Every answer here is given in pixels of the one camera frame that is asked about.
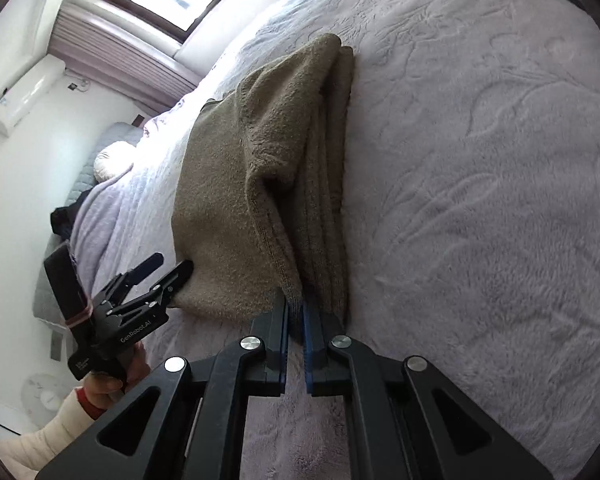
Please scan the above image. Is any white embossed bed blanket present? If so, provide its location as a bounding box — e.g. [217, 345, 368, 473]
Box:
[71, 0, 600, 479]

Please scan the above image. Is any black clothing beside bed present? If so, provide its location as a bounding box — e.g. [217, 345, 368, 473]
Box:
[50, 188, 92, 242]

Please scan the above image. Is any striped roman blind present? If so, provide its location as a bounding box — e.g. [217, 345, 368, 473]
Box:
[47, 3, 201, 115]

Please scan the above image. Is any white floor fan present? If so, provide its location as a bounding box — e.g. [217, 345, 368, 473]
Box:
[20, 374, 79, 428]

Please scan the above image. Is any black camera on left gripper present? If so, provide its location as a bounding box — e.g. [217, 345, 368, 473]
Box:
[43, 242, 93, 328]

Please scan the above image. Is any white pillow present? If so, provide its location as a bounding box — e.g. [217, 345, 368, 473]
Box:
[93, 141, 136, 183]

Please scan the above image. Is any left hand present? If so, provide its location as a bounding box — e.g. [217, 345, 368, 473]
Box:
[76, 342, 150, 418]

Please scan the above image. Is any brown knit sweater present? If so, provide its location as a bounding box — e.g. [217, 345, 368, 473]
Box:
[171, 34, 354, 323]

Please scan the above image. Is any white air conditioner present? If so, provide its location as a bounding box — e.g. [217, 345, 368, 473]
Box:
[0, 54, 66, 136]

